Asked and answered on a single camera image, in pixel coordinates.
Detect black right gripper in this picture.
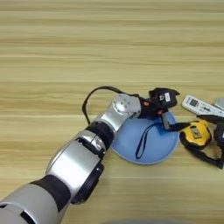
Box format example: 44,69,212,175
185,114,224,171

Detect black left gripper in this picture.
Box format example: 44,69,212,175
138,87,193,132

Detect yellow tape measure with strap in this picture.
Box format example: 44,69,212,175
135,118,213,160

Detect light blue round plate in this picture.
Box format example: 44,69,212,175
110,110,179,165

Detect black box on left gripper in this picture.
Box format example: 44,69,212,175
148,87,179,109

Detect white remote control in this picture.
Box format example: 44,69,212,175
181,94,224,118

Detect grey flat device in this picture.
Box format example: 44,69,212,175
213,97,224,112

